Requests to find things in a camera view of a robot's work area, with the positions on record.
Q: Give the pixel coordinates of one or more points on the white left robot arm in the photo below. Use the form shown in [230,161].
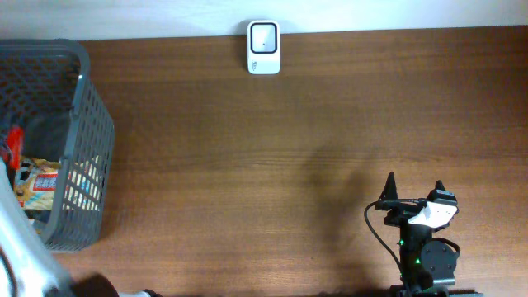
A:
[27,267]

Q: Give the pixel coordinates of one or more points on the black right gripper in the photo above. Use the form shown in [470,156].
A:
[402,211]

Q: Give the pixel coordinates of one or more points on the yellow snack bag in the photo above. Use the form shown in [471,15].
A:
[36,181]

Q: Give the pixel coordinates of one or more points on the grey plastic mesh basket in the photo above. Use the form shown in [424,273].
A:
[46,90]

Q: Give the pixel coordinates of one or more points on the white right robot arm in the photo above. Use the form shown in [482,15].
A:
[426,264]

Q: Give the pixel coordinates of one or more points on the red sweets bag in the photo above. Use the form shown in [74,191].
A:
[14,141]

